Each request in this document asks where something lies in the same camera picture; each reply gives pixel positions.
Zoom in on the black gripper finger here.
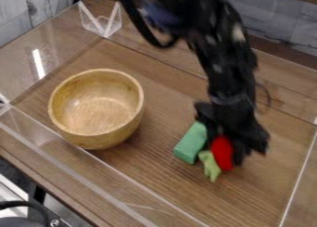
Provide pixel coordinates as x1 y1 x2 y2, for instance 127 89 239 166
231 139 251 166
206 122 223 150

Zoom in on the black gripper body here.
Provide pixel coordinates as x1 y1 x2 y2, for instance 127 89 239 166
194 97 270 155

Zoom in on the red plush fruit green leaf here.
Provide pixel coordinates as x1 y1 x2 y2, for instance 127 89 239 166
198 135 234 183

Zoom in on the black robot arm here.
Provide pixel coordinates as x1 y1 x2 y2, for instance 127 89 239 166
119 0 270 166

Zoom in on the green rectangular block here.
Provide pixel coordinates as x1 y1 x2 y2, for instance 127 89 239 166
174 122 207 165

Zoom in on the wooden bowl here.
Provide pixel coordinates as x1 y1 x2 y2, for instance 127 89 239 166
48 69 144 150

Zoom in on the black metal table leg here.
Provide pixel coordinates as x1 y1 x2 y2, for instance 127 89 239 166
28 182 45 205

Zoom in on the clear acrylic tray wall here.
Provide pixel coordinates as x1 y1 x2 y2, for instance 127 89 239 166
0 92 317 227

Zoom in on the clear acrylic corner bracket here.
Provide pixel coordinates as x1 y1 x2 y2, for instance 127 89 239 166
78 1 123 38

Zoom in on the black cable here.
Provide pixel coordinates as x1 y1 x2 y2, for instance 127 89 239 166
0 200 51 227

